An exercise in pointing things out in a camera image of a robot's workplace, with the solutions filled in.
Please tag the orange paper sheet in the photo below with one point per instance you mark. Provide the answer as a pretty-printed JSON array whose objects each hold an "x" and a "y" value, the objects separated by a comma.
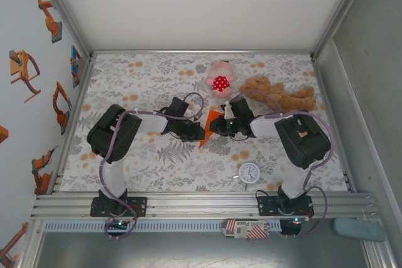
[{"x": 212, "y": 119}]

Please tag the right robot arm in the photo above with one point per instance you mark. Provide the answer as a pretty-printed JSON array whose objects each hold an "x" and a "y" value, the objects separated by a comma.
[{"x": 301, "y": 142}]

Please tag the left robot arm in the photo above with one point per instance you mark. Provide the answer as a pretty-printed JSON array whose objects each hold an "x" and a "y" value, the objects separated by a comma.
[{"x": 113, "y": 136}]

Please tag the pink doll red dotted dress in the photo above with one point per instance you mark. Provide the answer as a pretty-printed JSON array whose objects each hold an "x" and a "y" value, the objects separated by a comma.
[{"x": 220, "y": 83}]

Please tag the white alarm clock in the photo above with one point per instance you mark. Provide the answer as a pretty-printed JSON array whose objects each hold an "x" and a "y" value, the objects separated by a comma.
[{"x": 249, "y": 173}]

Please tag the brown teddy bear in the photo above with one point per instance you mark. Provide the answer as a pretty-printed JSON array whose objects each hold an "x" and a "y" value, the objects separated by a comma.
[{"x": 282, "y": 98}]

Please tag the floral print tablecloth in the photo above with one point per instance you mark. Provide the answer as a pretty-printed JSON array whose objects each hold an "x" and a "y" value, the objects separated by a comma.
[{"x": 157, "y": 70}]

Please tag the small LED circuit board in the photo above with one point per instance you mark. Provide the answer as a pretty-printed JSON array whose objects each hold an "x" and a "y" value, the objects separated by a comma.
[
  {"x": 119, "y": 223},
  {"x": 297, "y": 220}
]

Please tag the grey-blue foam pad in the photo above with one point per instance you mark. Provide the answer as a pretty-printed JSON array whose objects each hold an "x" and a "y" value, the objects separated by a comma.
[{"x": 358, "y": 229}]

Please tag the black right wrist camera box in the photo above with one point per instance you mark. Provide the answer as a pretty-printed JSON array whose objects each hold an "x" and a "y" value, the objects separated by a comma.
[{"x": 241, "y": 109}]

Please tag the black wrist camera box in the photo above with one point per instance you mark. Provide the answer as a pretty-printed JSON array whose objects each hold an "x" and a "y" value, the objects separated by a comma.
[
  {"x": 241, "y": 109},
  {"x": 179, "y": 106}
]

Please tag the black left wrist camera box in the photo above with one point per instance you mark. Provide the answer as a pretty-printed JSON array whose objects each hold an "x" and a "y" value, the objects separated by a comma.
[{"x": 179, "y": 106}]

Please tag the aluminium profile frame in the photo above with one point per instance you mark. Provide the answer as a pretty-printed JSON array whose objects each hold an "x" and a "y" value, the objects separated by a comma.
[{"x": 204, "y": 205}]

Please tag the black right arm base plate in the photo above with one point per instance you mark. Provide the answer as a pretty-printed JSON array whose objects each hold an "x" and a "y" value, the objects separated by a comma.
[{"x": 267, "y": 206}]

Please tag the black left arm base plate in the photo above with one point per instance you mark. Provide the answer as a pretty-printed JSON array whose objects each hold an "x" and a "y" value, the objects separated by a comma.
[{"x": 138, "y": 206}]

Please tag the blue orange machine wall sticker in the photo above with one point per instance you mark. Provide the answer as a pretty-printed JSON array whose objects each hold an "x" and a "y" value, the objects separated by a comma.
[{"x": 75, "y": 67}]

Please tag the orange chair machine wall sticker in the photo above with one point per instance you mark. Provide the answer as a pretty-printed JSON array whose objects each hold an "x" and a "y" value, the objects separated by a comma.
[{"x": 20, "y": 67}]

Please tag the orange block wall sticker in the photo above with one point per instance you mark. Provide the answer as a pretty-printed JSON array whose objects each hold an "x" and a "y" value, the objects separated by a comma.
[{"x": 3, "y": 134}]

